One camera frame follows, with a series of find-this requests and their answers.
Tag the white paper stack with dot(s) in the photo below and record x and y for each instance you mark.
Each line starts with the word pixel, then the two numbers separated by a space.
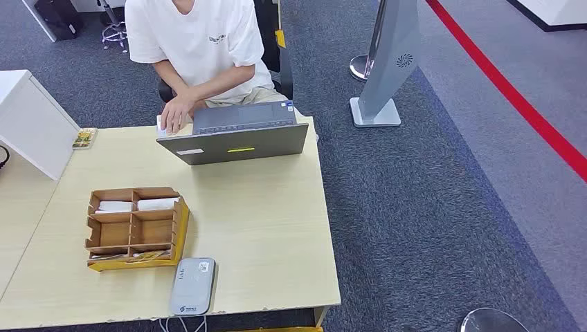
pixel 157 204
pixel 113 207

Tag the white ID card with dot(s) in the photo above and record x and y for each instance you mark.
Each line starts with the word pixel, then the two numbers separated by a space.
pixel 160 128

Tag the white cabinet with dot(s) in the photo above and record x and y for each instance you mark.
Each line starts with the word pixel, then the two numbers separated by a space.
pixel 32 123

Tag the yellow strip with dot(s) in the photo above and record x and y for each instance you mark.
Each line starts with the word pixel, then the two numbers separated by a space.
pixel 275 329

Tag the white platform with black base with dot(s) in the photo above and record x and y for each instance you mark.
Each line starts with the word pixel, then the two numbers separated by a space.
pixel 555 11

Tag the printed room key card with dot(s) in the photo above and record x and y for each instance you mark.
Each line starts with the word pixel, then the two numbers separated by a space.
pixel 149 256
pixel 107 257

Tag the white leaning panel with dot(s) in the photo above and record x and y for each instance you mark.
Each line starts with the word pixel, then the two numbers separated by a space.
pixel 39 20

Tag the chrome stanchion post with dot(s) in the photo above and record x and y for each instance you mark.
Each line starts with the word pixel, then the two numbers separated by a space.
pixel 360 68

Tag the small yellow-green card stack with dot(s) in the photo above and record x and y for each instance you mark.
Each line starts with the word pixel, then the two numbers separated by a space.
pixel 85 138

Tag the grey laptop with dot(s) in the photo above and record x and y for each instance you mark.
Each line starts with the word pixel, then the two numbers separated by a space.
pixel 238 146

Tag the black office chair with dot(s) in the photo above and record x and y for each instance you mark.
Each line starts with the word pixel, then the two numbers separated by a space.
pixel 268 27

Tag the red floor tape line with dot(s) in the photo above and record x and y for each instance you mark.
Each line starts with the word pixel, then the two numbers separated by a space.
pixel 504 87

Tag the person's left forearm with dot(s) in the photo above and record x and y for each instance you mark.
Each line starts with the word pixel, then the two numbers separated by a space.
pixel 220 82

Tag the grey card reader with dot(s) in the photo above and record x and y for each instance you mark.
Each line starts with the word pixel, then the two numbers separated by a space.
pixel 192 286

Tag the person's right forearm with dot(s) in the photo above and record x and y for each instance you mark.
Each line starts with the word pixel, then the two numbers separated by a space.
pixel 168 74

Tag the chrome round base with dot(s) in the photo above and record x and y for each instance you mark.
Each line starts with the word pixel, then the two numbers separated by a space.
pixel 490 321

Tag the grey kiosk stand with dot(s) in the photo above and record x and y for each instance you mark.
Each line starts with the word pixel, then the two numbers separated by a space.
pixel 390 59

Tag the person's left hand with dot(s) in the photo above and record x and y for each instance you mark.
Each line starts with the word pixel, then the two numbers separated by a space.
pixel 175 114

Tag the yellow tag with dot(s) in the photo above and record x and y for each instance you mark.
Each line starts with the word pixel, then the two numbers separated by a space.
pixel 280 39

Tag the person's right hand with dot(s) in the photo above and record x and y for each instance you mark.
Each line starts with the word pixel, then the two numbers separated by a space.
pixel 200 105

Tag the wooden compartment organizer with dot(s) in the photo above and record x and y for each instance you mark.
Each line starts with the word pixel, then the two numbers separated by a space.
pixel 114 233

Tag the chrome base stool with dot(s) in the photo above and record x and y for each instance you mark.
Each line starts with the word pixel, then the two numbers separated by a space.
pixel 114 33

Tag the person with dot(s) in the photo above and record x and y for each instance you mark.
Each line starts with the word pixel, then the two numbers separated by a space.
pixel 201 41

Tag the black bag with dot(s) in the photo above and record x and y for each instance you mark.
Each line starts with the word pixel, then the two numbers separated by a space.
pixel 59 16

